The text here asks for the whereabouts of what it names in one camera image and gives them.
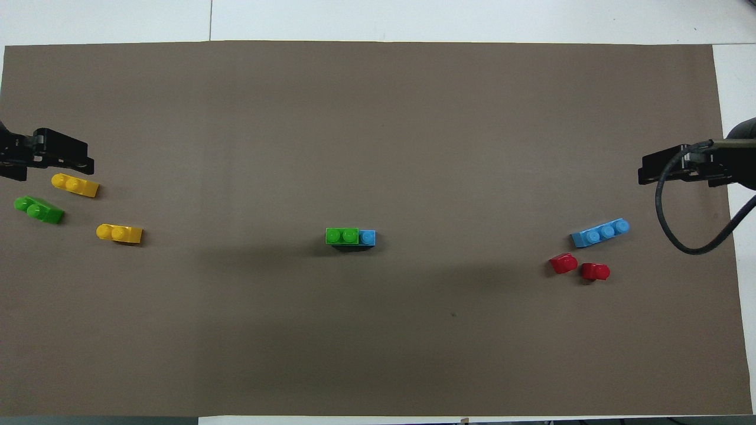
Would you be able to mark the red single-stud toy brick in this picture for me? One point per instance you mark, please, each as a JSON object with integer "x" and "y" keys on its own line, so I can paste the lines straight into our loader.
{"x": 564, "y": 264}
{"x": 595, "y": 271}

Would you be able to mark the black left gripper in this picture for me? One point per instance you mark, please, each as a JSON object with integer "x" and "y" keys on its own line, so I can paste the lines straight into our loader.
{"x": 15, "y": 153}

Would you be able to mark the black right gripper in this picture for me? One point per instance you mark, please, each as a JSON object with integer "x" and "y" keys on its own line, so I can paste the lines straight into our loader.
{"x": 717, "y": 168}

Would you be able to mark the green two-stud toy brick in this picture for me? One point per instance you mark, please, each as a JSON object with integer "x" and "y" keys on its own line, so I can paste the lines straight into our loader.
{"x": 342, "y": 236}
{"x": 44, "y": 212}

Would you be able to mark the brown paper table mat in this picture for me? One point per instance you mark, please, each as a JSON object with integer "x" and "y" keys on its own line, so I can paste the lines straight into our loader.
{"x": 378, "y": 147}

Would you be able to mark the blue three-stud toy brick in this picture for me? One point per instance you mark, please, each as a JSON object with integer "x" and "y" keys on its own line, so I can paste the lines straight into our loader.
{"x": 367, "y": 237}
{"x": 596, "y": 235}

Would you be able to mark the yellow two-stud toy brick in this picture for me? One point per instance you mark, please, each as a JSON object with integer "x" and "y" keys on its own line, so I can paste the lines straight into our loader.
{"x": 124, "y": 235}
{"x": 80, "y": 186}

